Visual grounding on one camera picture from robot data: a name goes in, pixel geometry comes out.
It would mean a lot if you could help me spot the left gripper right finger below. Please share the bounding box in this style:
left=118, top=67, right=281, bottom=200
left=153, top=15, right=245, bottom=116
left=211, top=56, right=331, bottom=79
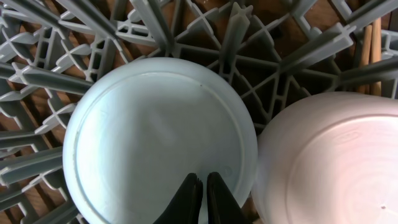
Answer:
left=206, top=172, right=251, bottom=224

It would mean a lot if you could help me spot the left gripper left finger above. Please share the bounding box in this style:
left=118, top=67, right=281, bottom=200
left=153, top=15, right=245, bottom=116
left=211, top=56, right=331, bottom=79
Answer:
left=154, top=173, right=203, bottom=224

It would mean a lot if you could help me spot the light blue bowl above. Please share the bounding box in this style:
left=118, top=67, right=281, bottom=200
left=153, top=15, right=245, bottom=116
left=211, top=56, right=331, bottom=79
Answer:
left=63, top=57, right=257, bottom=223

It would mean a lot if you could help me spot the pink white bowl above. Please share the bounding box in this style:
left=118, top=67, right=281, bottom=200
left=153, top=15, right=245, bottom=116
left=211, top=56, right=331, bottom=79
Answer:
left=252, top=92, right=397, bottom=224

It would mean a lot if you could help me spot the wooden chopstick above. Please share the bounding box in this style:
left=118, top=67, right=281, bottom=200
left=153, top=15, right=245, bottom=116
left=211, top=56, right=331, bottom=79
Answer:
left=357, top=25, right=373, bottom=94
left=370, top=18, right=381, bottom=96

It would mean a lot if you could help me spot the grey plastic dish rack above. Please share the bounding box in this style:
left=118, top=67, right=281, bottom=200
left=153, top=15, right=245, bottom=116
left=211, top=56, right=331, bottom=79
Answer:
left=1, top=1, right=397, bottom=223

